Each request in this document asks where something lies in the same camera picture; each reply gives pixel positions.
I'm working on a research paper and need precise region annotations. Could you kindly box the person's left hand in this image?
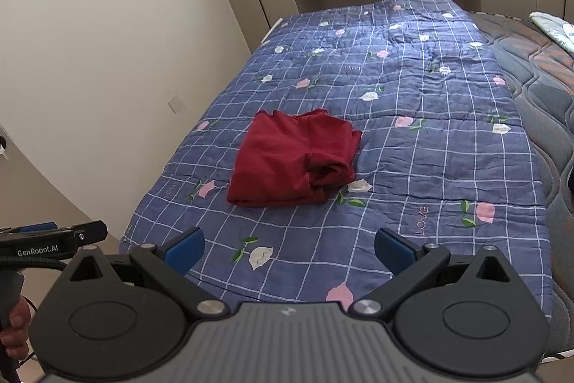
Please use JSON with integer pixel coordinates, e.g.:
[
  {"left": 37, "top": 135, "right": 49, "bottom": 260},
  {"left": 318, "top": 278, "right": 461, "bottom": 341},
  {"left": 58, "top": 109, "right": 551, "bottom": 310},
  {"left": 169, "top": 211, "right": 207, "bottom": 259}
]
[{"left": 0, "top": 297, "right": 33, "bottom": 362}]

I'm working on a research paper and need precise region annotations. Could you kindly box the red long-sleeved sweater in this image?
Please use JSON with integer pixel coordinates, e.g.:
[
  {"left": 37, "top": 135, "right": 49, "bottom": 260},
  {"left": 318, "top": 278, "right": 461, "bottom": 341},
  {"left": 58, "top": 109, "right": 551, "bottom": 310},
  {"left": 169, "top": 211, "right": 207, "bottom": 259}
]
[{"left": 226, "top": 108, "right": 363, "bottom": 208}]

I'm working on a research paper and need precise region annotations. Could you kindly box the blue checked floral quilt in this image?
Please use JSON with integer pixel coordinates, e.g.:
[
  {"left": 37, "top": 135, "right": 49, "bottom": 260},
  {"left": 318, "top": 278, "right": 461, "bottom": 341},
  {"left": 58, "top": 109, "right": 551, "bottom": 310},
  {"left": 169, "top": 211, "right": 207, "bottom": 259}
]
[{"left": 119, "top": 0, "right": 554, "bottom": 319}]

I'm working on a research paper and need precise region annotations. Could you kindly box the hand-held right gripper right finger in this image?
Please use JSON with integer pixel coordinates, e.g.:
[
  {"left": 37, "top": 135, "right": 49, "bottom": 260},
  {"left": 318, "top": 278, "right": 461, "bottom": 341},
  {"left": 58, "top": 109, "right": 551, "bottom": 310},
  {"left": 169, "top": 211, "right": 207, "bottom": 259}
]
[{"left": 347, "top": 227, "right": 512, "bottom": 323}]

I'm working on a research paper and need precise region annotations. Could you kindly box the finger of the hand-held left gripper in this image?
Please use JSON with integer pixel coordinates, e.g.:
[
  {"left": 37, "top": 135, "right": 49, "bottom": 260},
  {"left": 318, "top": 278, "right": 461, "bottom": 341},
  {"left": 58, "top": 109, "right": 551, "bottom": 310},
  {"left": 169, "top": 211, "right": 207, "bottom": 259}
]
[
  {"left": 0, "top": 221, "right": 60, "bottom": 234},
  {"left": 72, "top": 220, "right": 109, "bottom": 249}
]

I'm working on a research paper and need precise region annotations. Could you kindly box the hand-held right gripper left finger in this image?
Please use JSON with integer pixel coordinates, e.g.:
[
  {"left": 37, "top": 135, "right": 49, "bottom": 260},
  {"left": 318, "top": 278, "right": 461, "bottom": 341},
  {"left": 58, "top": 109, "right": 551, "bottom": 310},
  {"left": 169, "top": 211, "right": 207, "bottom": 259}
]
[{"left": 67, "top": 226, "right": 231, "bottom": 323}]

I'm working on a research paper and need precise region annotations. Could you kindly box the light blue printed pillow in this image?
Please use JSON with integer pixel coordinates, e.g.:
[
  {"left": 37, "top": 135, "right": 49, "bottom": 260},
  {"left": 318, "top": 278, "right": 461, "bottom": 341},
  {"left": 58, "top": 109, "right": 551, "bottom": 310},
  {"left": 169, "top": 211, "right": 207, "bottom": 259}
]
[{"left": 529, "top": 11, "right": 574, "bottom": 56}]

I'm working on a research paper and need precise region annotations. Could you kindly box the black braided cable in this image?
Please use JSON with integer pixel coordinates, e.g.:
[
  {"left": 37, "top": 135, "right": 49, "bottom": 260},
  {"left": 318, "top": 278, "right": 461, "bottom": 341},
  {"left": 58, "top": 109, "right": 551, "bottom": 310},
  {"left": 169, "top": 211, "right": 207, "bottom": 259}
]
[{"left": 0, "top": 254, "right": 69, "bottom": 272}]

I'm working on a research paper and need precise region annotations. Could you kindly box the brown and grey quilted mattress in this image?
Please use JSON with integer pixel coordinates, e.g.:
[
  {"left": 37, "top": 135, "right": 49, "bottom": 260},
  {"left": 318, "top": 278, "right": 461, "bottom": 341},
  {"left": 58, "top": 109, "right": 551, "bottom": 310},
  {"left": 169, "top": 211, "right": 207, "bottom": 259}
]
[{"left": 464, "top": 10, "right": 574, "bottom": 359}]

